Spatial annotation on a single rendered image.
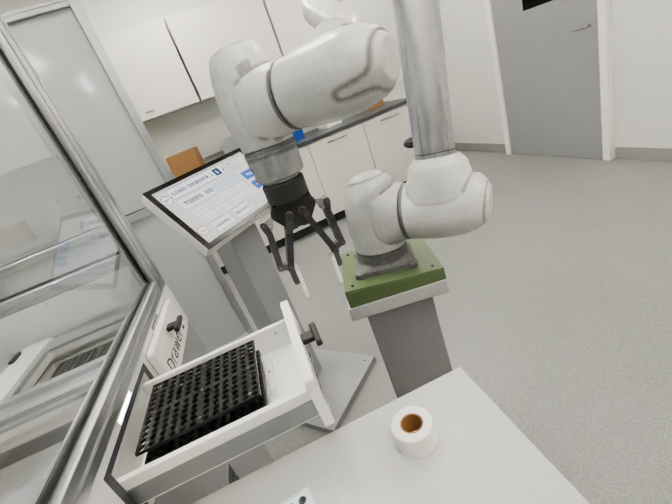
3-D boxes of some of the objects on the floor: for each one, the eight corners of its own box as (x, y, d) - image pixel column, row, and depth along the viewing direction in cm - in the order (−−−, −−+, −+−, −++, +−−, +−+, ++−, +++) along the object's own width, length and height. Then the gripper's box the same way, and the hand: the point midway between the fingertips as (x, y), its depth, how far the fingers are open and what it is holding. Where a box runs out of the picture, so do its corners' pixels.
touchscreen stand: (376, 360, 194) (306, 175, 153) (335, 435, 161) (233, 226, 120) (302, 350, 222) (226, 192, 181) (254, 412, 190) (150, 237, 149)
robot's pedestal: (463, 395, 158) (422, 238, 127) (494, 460, 130) (451, 280, 100) (395, 414, 161) (339, 265, 130) (411, 481, 133) (345, 313, 103)
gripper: (326, 156, 70) (362, 263, 79) (228, 194, 67) (276, 300, 76) (337, 159, 63) (375, 276, 72) (228, 202, 60) (281, 317, 69)
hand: (319, 276), depth 73 cm, fingers open, 6 cm apart
